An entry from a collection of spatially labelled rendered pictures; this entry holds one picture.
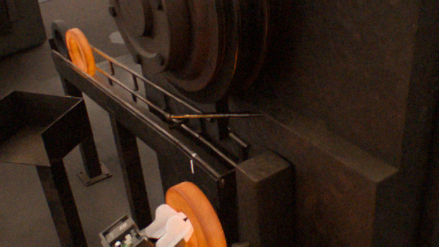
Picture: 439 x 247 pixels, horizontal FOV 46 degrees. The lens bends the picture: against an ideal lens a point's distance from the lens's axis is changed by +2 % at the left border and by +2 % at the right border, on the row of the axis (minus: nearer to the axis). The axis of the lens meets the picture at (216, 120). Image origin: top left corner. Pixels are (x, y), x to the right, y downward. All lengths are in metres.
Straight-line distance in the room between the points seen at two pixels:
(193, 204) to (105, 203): 1.53
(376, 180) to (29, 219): 1.75
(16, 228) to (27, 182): 0.33
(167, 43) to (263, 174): 0.33
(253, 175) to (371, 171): 0.24
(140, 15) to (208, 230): 0.44
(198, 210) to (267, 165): 0.28
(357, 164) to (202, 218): 0.30
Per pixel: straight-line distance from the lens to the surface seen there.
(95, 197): 2.40
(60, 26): 2.16
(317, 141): 1.02
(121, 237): 0.85
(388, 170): 0.96
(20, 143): 1.74
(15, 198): 2.56
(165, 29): 0.96
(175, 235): 0.87
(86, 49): 1.96
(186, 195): 0.85
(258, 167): 1.07
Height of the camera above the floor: 1.44
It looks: 31 degrees down
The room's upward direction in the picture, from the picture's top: 6 degrees counter-clockwise
